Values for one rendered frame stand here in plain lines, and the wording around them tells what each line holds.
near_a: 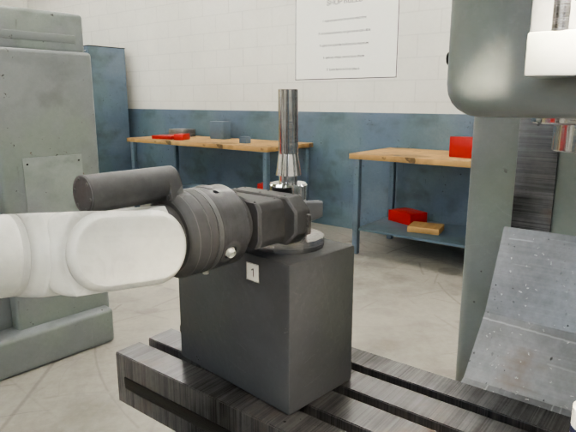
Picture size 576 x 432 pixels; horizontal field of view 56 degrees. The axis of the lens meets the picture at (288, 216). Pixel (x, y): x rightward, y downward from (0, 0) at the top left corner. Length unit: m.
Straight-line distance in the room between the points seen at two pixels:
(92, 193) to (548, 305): 0.69
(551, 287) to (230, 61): 5.90
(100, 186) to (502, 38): 0.35
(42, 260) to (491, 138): 0.73
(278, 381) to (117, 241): 0.30
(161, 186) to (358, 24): 5.09
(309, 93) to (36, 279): 5.46
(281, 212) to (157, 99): 7.01
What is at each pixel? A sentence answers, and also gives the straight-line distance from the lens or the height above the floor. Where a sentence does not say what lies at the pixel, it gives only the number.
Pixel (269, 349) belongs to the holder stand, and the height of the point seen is 1.03.
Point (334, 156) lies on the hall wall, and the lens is 5.66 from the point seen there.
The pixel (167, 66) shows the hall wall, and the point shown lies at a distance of 7.40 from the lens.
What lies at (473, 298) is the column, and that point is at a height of 0.98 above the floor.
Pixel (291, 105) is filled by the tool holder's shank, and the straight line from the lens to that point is 0.64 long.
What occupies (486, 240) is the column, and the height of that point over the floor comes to 1.09.
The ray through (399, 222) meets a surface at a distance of 4.95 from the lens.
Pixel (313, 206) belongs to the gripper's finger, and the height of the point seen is 1.20.
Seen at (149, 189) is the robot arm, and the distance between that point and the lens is 0.52.
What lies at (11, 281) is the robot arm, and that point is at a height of 1.19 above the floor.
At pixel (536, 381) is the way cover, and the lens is 0.88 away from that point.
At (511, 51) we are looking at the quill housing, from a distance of 0.47.
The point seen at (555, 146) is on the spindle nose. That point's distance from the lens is 0.53.
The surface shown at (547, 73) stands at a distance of 0.42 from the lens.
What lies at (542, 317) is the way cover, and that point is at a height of 1.00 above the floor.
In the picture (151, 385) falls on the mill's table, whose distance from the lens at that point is 0.81.
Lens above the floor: 1.32
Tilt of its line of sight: 12 degrees down
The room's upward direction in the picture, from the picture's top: straight up
